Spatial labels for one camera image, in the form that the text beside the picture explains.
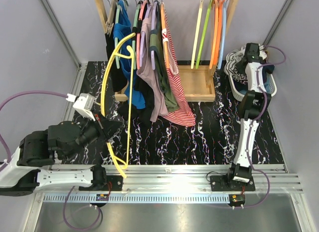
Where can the mauve pink top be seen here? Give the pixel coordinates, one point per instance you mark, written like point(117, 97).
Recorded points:
point(146, 73)

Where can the blue top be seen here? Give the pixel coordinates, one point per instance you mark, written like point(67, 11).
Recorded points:
point(121, 30)

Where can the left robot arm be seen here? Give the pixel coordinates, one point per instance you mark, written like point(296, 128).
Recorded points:
point(26, 171)

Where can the orange hanger with red top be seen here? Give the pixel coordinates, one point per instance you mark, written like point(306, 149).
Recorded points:
point(164, 36)

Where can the wooden clothes rack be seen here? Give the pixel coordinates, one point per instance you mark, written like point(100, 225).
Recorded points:
point(198, 83)

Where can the pink hanger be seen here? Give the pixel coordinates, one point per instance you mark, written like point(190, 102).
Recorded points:
point(139, 27)

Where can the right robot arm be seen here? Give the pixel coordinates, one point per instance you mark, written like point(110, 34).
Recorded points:
point(251, 108)

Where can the light blue empty hanger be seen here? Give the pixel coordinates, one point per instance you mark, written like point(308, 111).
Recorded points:
point(223, 35)

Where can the wooden clip hanger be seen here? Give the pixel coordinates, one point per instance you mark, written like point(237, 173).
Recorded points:
point(111, 17)

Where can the purple hanger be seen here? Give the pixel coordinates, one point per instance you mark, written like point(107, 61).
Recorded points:
point(154, 32)

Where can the black garment on clip hanger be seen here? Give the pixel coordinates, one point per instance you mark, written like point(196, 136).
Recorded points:
point(119, 81)

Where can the white laundry basket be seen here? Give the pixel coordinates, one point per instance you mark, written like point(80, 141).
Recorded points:
point(239, 96)

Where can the mint green hanger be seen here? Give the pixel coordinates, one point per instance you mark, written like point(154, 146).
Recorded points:
point(116, 40)

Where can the olive green top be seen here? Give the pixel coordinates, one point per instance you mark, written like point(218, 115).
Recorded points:
point(161, 73)

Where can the lilac hanger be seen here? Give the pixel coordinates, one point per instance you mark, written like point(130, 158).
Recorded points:
point(143, 35)

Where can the aluminium rail base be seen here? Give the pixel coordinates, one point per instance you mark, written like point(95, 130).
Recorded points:
point(167, 186)

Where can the lime green empty hanger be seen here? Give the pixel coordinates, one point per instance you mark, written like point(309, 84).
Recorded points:
point(203, 35)

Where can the orange empty hanger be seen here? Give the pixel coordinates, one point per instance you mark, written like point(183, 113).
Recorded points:
point(219, 31)
point(212, 64)

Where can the cream empty hanger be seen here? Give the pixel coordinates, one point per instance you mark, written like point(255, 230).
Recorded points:
point(196, 34)

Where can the red white striped top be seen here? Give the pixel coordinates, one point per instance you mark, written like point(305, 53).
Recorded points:
point(183, 116)

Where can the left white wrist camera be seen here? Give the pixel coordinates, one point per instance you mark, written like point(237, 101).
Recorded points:
point(82, 104)

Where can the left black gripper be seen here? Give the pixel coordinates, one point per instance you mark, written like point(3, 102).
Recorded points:
point(111, 127)

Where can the navy printed shirt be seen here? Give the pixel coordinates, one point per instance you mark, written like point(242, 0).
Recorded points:
point(269, 69)

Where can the black white striped tank top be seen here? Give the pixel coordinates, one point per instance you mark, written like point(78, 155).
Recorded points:
point(230, 68)

